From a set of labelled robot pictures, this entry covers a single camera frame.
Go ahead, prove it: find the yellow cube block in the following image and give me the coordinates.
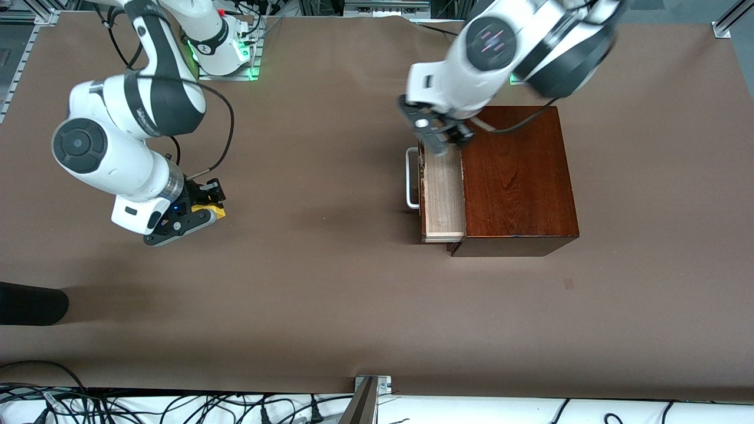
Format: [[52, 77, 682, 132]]
[[191, 201, 227, 220]]

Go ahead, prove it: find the wooden drawer with white handle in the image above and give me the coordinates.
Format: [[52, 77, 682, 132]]
[[406, 141, 467, 244]]

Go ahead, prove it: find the dark brown wooden cabinet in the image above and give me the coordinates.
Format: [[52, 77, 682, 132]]
[[446, 106, 580, 258]]

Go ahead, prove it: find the brown paper table cover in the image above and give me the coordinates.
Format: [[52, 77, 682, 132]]
[[0, 12, 754, 402]]

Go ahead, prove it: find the black cylinder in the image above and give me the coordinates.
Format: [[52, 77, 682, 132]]
[[0, 281, 70, 326]]

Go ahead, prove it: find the white sheet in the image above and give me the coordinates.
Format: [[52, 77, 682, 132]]
[[0, 386, 754, 424]]

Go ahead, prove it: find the black base power cable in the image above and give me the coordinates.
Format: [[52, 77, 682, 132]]
[[417, 22, 461, 38]]

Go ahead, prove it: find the grey metal rail box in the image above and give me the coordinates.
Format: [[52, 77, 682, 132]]
[[343, 0, 432, 19]]

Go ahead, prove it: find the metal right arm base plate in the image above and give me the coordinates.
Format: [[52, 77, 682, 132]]
[[197, 40, 261, 82]]

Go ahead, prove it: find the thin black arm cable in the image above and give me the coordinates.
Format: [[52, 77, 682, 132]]
[[105, 5, 145, 70]]

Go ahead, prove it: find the large black cable loop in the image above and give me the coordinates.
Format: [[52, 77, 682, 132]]
[[0, 360, 90, 413]]

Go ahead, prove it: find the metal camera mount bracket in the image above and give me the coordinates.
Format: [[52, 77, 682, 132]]
[[338, 375, 393, 424]]

